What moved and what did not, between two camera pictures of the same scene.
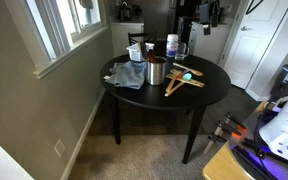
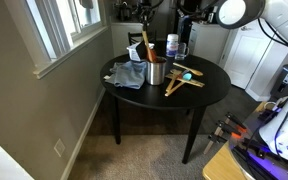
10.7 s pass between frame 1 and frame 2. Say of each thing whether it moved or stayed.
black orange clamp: stayed
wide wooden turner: moved
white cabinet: stayed
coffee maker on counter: stayed
